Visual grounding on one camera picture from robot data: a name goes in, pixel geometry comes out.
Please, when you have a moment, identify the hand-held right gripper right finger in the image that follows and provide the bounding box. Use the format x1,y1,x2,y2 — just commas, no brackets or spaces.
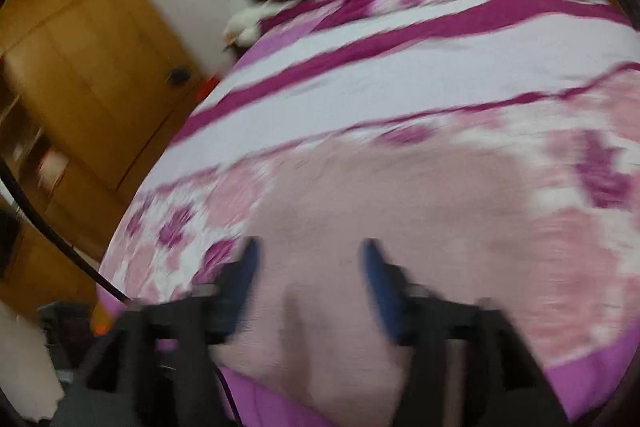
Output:
362,239,572,427

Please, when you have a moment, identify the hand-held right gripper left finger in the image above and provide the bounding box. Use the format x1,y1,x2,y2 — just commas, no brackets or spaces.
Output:
50,237,262,427

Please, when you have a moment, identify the pink knit sweater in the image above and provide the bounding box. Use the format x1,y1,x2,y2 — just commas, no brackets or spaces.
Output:
214,136,547,427

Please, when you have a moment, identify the magenta white striped bedspread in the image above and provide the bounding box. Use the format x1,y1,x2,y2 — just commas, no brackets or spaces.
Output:
96,0,640,427

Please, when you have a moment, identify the white cloth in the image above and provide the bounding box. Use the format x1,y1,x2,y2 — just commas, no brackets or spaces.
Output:
0,301,65,424

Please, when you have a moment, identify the white plush toy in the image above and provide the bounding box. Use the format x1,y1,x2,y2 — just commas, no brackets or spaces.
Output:
221,0,297,48

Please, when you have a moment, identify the yellow wooden wardrobe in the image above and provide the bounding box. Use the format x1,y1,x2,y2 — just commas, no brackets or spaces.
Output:
0,0,207,325

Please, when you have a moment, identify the black cable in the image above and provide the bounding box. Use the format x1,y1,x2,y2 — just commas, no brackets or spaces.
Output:
0,156,135,309

